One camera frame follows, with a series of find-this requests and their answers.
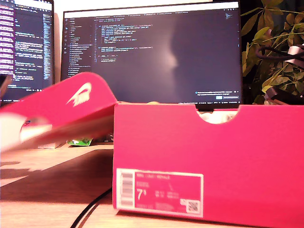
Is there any white tissue paper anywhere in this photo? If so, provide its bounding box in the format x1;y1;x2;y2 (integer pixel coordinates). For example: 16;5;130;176
197;110;239;125

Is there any green leafy houseplant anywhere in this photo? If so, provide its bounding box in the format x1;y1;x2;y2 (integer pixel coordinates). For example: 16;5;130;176
240;0;304;105

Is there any black cable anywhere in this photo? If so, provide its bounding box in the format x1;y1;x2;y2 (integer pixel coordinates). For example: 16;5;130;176
255;44;304;61
69;187;113;228

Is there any red Nike shoebox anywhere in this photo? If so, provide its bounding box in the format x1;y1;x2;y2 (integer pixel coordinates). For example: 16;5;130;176
0;72;304;228

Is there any black computer monitor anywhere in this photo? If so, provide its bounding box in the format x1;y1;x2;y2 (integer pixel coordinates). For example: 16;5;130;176
60;1;243;112
0;0;55;105

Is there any dark patterned packet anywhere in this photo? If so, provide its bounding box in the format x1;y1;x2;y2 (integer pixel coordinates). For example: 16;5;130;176
94;133;114;143

